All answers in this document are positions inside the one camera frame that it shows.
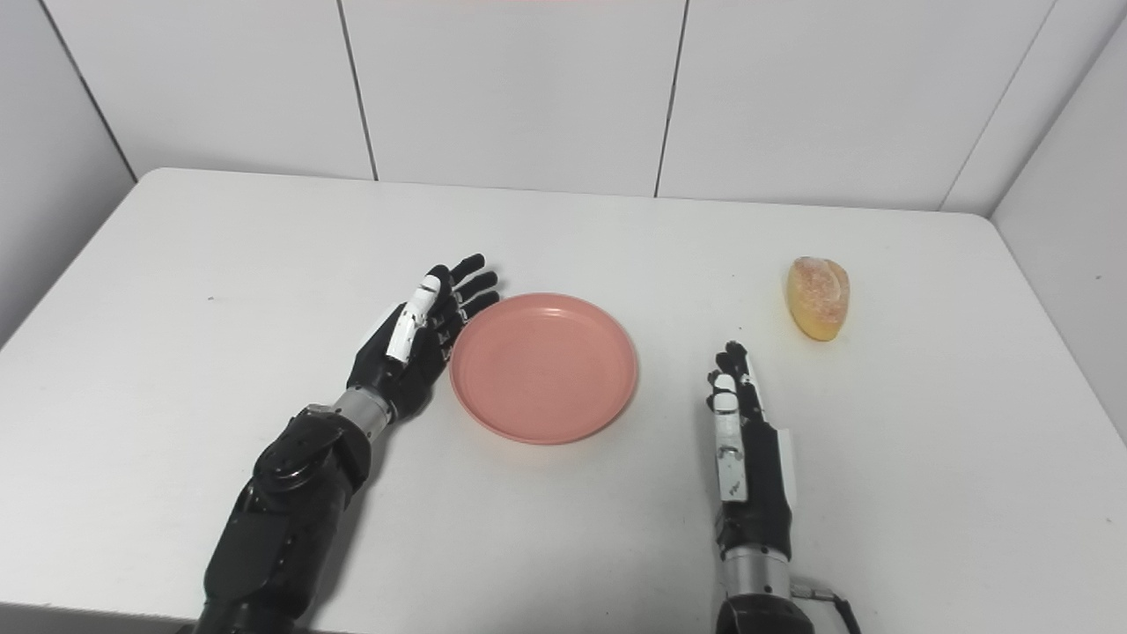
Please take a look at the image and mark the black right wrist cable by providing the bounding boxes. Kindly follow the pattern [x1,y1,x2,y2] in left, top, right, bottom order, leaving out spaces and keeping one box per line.
[790,577,864,634]

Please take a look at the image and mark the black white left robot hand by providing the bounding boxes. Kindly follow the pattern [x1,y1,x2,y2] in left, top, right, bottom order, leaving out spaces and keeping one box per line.
[346,254,500,422]

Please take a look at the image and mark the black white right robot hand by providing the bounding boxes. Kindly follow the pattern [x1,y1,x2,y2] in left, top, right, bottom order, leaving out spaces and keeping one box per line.
[704,342,798,560]

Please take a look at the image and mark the oval bread roll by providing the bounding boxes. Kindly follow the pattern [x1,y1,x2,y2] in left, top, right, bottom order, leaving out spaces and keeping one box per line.
[785,256,851,343]

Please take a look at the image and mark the pink round plate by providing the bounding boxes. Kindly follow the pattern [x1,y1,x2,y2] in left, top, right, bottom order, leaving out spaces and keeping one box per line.
[449,293,639,446]

